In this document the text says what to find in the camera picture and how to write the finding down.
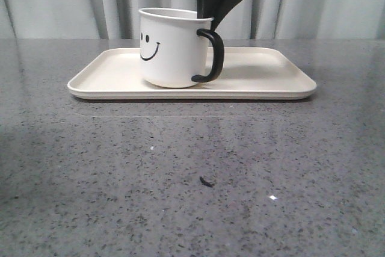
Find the white smiley face mug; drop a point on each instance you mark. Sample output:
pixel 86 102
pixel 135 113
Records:
pixel 178 49

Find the cream rectangular tray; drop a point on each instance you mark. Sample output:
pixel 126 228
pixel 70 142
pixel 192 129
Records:
pixel 248 74

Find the grey-green curtain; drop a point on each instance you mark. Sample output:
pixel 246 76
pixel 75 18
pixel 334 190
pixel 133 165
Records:
pixel 250 19

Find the small black debris piece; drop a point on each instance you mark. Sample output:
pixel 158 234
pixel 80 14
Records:
pixel 206 183

